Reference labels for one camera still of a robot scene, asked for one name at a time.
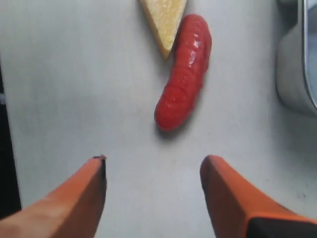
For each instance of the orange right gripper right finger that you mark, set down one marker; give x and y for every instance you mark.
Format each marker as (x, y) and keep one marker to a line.
(238, 209)

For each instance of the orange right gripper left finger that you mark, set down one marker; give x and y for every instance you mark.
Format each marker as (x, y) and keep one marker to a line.
(72, 210)

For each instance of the steel lunch box tray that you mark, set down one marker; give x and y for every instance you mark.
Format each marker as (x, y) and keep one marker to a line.
(296, 58)

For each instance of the red sausage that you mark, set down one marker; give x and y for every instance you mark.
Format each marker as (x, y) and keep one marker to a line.
(186, 80)

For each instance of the yellow cheese slice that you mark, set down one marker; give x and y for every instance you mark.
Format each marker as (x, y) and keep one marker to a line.
(164, 17)

